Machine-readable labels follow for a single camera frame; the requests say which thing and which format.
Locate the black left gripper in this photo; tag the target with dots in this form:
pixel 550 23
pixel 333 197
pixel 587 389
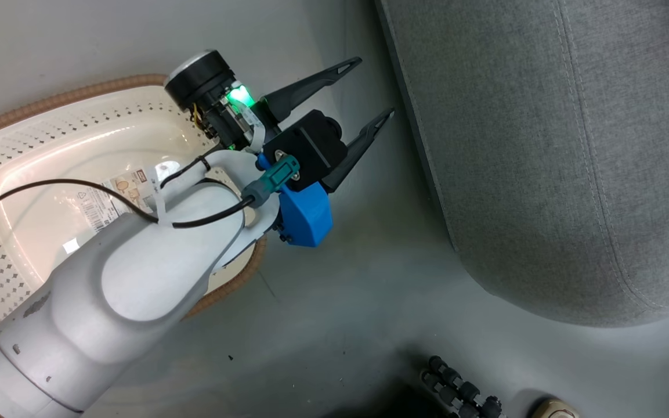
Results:
pixel 206 87

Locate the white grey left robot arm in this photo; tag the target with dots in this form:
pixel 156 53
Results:
pixel 137 273

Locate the white printed basket label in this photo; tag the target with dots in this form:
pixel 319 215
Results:
pixel 102 206

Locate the cream perforated laundry basket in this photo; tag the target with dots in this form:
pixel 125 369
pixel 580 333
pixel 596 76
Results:
pixel 32 174

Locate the grey fabric sofa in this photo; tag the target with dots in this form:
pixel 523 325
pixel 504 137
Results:
pixel 543 145

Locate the black roller wheel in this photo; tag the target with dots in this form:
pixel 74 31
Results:
pixel 462 392

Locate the round beige disc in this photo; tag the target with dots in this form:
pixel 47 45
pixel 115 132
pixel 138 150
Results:
pixel 553 409

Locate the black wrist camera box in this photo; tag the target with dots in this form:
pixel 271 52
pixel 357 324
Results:
pixel 311 142

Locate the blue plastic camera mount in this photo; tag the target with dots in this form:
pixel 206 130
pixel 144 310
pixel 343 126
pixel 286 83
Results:
pixel 308 215

